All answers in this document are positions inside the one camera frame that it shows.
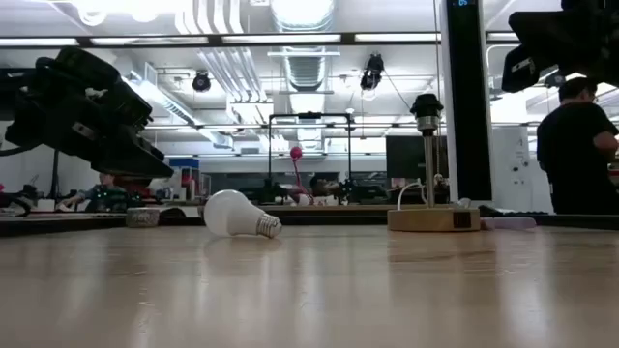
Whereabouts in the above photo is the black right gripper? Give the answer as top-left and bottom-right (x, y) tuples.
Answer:
(501, 0), (619, 93)

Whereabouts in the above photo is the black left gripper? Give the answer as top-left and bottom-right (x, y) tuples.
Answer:
(4, 45), (175, 178)

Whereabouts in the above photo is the white lightbulb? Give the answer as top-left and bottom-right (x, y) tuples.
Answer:
(202, 188), (283, 239)

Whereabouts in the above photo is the wooden base lamp with socket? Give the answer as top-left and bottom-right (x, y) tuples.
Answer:
(386, 93), (482, 233)

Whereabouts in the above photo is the person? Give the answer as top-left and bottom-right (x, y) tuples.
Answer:
(56, 172), (130, 213)
(535, 76), (619, 215)
(309, 176), (342, 204)

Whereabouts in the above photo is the small grey patterned cup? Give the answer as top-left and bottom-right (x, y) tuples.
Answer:
(125, 207), (161, 229)

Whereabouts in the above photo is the black ceiling spotlight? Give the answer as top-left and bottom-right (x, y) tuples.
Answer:
(360, 52), (386, 92)
(192, 71), (213, 93)

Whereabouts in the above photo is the black monitor screen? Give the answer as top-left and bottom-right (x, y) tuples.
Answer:
(385, 134), (449, 180)

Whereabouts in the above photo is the pink desk lamp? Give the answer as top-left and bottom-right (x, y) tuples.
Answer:
(288, 146), (315, 204)

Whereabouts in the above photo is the white lamp cable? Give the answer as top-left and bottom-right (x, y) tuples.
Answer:
(396, 179), (429, 212)

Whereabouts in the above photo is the black metal frame stand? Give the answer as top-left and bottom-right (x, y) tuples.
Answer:
(268, 111), (353, 204)

